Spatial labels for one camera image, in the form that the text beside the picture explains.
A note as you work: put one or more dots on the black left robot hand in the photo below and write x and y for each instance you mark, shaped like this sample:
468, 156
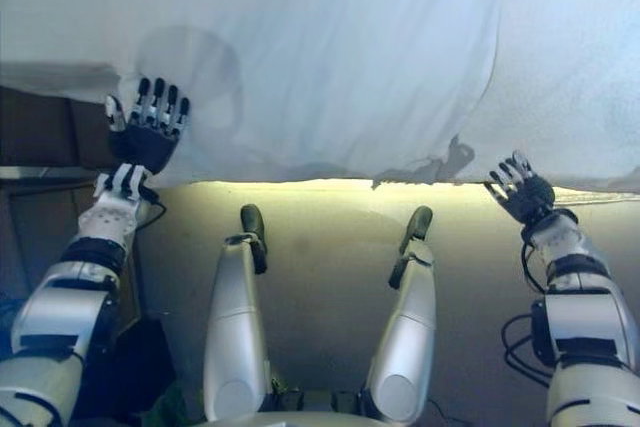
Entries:
145, 139

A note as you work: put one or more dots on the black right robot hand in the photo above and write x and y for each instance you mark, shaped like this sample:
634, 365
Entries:
527, 197

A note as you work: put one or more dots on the white duvet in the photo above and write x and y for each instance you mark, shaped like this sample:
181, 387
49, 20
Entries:
325, 47

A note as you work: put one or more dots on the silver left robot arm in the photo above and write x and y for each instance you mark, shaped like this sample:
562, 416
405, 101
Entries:
65, 307

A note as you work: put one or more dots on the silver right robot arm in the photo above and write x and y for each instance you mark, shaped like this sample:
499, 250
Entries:
585, 307

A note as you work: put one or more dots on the white bed sheet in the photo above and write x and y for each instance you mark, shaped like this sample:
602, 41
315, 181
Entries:
50, 12

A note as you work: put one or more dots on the silver right robot leg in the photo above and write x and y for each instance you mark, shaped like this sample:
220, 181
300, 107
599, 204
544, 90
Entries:
405, 317

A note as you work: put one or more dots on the silver robot leg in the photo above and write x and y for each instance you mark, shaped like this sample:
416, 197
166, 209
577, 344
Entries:
405, 317
235, 317

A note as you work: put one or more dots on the silver left robot leg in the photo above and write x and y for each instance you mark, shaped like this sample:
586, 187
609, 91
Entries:
235, 317

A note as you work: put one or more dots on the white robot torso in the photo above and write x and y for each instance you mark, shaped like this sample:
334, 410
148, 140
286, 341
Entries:
325, 419

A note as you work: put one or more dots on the dark brown bed frame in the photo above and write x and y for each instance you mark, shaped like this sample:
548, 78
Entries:
45, 127

